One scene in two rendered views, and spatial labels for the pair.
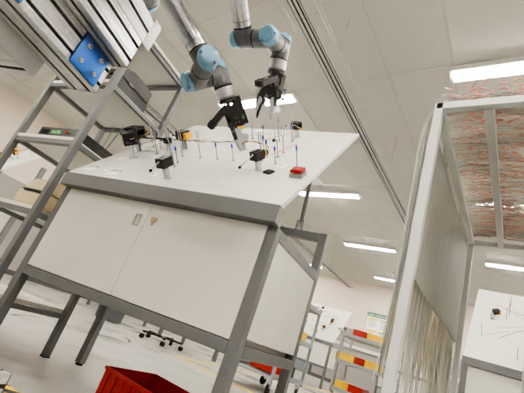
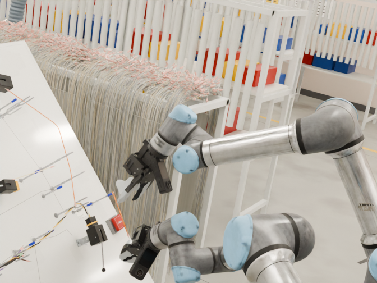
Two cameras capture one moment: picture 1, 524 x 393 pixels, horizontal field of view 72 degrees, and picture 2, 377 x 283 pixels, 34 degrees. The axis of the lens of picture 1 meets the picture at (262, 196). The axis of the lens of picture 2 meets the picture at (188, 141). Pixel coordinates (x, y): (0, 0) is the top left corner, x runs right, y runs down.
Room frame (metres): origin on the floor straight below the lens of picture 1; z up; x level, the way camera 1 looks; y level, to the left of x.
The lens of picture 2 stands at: (1.50, 1.91, 2.09)
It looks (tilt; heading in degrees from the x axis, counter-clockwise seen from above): 18 degrees down; 260
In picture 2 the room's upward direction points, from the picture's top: 9 degrees clockwise
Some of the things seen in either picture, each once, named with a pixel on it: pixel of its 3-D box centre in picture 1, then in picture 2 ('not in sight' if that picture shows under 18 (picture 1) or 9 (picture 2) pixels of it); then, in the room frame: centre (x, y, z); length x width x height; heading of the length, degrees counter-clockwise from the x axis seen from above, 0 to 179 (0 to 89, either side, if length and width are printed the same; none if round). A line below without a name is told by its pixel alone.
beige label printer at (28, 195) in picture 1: (56, 200); not in sight; (2.03, 1.07, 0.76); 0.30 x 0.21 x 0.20; 154
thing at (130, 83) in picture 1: (121, 88); not in sight; (2.03, 1.07, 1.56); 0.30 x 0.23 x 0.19; 152
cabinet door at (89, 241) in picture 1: (89, 235); not in sight; (1.64, 0.66, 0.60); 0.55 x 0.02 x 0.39; 60
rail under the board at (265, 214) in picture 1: (154, 194); not in sight; (1.49, 0.43, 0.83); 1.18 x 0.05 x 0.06; 60
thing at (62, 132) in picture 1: (79, 148); not in sight; (2.05, 1.11, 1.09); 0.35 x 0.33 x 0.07; 60
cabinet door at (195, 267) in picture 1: (185, 262); not in sight; (1.37, 0.18, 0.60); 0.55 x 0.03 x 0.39; 60
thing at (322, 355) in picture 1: (313, 340); not in sight; (8.28, -2.10, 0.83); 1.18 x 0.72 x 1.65; 50
